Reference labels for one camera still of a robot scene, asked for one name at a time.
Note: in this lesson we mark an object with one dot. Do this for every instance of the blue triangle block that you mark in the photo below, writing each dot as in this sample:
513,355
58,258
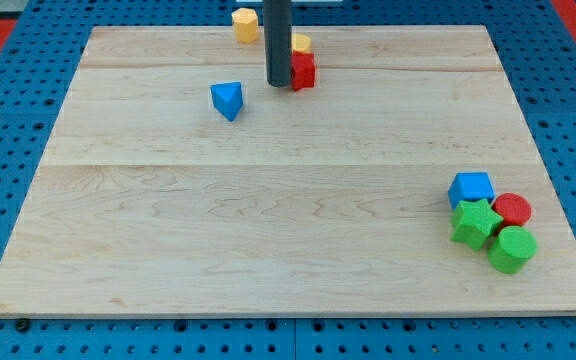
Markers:
227,99

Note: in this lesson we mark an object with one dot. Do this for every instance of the yellow hexagon block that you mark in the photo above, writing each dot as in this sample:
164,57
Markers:
245,25

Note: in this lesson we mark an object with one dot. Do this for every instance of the red square block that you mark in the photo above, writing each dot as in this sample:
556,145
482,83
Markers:
303,71

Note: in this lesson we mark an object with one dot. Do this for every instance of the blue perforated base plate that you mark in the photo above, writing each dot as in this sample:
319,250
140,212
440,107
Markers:
534,41

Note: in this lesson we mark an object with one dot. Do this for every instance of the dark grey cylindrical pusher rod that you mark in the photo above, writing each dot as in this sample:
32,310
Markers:
277,37

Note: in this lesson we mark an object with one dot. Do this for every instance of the yellow heart block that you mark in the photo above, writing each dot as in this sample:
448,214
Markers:
301,43

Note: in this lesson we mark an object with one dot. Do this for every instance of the green cylinder block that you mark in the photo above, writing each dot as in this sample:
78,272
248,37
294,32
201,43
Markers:
514,247

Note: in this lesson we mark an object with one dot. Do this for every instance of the red cylinder block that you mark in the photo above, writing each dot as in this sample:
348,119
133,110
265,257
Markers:
514,209

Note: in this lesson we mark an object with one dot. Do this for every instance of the green star block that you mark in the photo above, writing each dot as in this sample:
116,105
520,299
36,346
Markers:
474,222

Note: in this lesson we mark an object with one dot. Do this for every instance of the blue cube block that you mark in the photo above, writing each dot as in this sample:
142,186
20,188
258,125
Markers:
470,186

